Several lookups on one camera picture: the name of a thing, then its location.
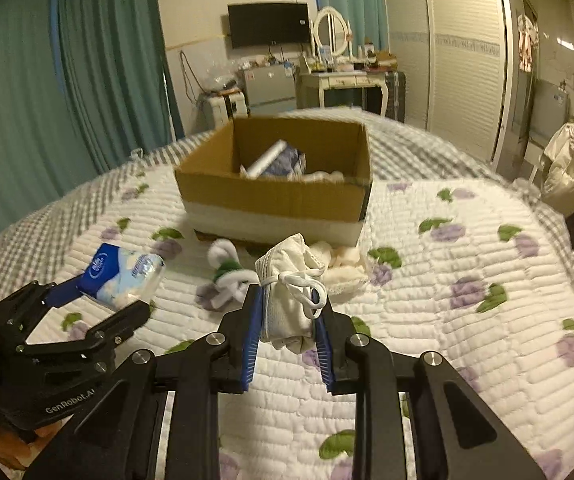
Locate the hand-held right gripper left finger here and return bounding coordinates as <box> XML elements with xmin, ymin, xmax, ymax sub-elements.
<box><xmin>24</xmin><ymin>284</ymin><xmax>268</xmax><ymax>480</ymax></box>

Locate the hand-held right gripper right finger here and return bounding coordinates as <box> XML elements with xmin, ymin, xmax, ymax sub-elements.
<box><xmin>312</xmin><ymin>291</ymin><xmax>549</xmax><ymax>480</ymax></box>

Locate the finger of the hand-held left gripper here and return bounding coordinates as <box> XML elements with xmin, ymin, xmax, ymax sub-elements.
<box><xmin>0</xmin><ymin>275</ymin><xmax>88</xmax><ymax>347</ymax></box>
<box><xmin>23</xmin><ymin>301</ymin><xmax>152</xmax><ymax>362</ymax></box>

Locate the white face mask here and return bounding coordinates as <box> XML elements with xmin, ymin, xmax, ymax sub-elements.
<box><xmin>255</xmin><ymin>233</ymin><xmax>329</xmax><ymax>357</ymax></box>

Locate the cardboard box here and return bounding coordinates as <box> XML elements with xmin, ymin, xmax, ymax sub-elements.
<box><xmin>174</xmin><ymin>116</ymin><xmax>373</xmax><ymax>249</ymax></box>

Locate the white soft cloth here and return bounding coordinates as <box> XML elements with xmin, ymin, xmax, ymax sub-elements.
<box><xmin>303</xmin><ymin>169</ymin><xmax>349</xmax><ymax>184</ymax></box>

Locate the person's left hand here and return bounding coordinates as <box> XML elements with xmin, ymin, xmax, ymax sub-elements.
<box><xmin>0</xmin><ymin>422</ymin><xmax>65</xmax><ymax>472</ymax></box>

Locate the white green sock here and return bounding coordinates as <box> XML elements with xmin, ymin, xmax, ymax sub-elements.
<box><xmin>195</xmin><ymin>239</ymin><xmax>259</xmax><ymax>312</ymax></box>

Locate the cream lace cloth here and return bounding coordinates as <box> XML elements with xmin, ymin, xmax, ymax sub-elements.
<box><xmin>312</xmin><ymin>241</ymin><xmax>374</xmax><ymax>297</ymax></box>

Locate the floral quilted bedspread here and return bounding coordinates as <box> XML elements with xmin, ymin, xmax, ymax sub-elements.
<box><xmin>0</xmin><ymin>162</ymin><xmax>574</xmax><ymax>480</ymax></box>

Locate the blue patterned tissue packet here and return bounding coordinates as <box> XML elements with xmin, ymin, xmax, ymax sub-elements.
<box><xmin>239</xmin><ymin>139</ymin><xmax>309</xmax><ymax>182</ymax></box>

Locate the green curtain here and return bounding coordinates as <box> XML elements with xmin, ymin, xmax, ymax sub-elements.
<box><xmin>0</xmin><ymin>0</ymin><xmax>188</xmax><ymax>233</ymax></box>
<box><xmin>312</xmin><ymin>0</ymin><xmax>391</xmax><ymax>56</ymax></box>

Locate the white floor appliance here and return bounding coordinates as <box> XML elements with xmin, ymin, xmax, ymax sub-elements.
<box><xmin>201</xmin><ymin>91</ymin><xmax>249</xmax><ymax>134</ymax></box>

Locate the silver mini fridge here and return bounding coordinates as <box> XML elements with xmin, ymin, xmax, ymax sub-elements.
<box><xmin>241</xmin><ymin>64</ymin><xmax>298</xmax><ymax>114</ymax></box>

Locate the clear plastic bag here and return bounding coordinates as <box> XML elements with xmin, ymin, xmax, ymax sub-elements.
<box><xmin>203</xmin><ymin>59</ymin><xmax>242</xmax><ymax>94</ymax></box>

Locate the dark suitcase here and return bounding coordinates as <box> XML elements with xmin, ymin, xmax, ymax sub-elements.
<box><xmin>383</xmin><ymin>70</ymin><xmax>407</xmax><ymax>122</ymax></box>

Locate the white dressing table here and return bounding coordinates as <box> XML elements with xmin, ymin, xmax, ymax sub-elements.
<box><xmin>296</xmin><ymin>57</ymin><xmax>389</xmax><ymax>117</ymax></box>

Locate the cream cloth bundle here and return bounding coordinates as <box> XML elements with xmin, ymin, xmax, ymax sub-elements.
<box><xmin>538</xmin><ymin>121</ymin><xmax>574</xmax><ymax>219</ymax></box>

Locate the white sliding wardrobe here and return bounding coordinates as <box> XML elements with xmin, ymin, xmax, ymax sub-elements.
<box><xmin>379</xmin><ymin>0</ymin><xmax>514</xmax><ymax>163</ymax></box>

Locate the white oval mirror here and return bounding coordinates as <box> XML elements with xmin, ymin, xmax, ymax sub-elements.
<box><xmin>313</xmin><ymin>7</ymin><xmax>353</xmax><ymax>59</ymax></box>

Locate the hanging patterned garment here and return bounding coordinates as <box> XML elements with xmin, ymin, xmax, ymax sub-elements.
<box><xmin>516</xmin><ymin>12</ymin><xmax>541</xmax><ymax>74</ymax></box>

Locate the black hanging cable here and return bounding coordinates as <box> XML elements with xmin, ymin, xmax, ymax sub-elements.
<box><xmin>179</xmin><ymin>49</ymin><xmax>204</xmax><ymax>105</ymax></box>

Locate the black wall television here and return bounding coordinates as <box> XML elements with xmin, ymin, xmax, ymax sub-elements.
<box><xmin>227</xmin><ymin>2</ymin><xmax>313</xmax><ymax>50</ymax></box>

